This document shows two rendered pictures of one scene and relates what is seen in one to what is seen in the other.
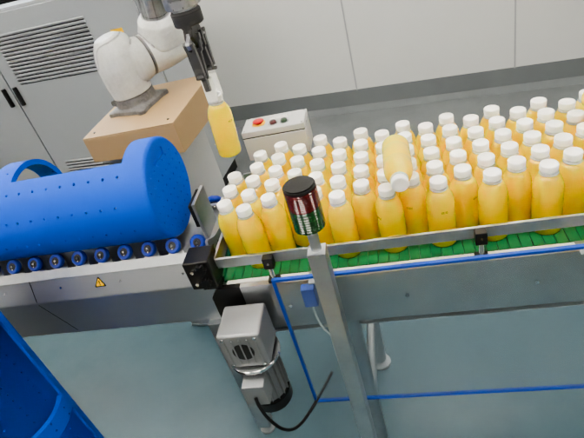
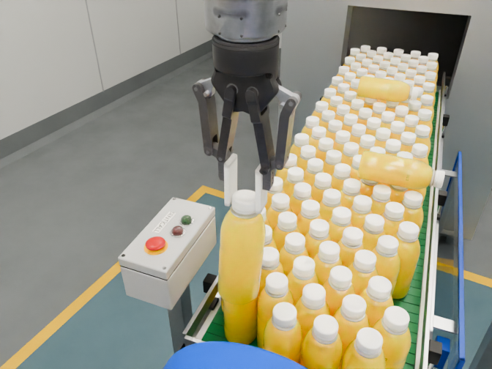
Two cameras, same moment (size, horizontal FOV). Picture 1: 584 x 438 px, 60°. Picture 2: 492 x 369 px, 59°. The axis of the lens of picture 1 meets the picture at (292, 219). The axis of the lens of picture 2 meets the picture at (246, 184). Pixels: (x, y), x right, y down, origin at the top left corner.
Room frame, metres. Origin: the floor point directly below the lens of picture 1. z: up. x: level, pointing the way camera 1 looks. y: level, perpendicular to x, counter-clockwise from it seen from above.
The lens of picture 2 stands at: (1.27, 0.59, 1.65)
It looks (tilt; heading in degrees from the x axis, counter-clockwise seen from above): 34 degrees down; 276
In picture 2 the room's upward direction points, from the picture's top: straight up
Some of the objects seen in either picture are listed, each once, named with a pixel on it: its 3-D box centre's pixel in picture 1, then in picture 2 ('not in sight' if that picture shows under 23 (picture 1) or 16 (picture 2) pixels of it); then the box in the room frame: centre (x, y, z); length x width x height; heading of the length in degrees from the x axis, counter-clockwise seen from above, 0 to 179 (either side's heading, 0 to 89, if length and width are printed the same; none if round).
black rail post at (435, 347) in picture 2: (270, 268); (430, 359); (0.99, 0.09, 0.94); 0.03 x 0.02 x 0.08; 74
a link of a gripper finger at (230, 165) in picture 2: (213, 83); (230, 180); (1.34, 0.09, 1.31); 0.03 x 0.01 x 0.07; 74
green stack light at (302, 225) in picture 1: (307, 215); not in sight; (0.81, -0.03, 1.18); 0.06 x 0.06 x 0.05
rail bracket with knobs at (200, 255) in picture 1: (204, 268); not in sight; (1.06, 0.25, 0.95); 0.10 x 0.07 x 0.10; 164
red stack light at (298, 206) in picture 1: (301, 196); not in sight; (0.81, -0.03, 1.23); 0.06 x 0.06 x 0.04
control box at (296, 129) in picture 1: (277, 134); (172, 249); (1.48, -0.04, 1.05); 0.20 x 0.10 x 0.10; 74
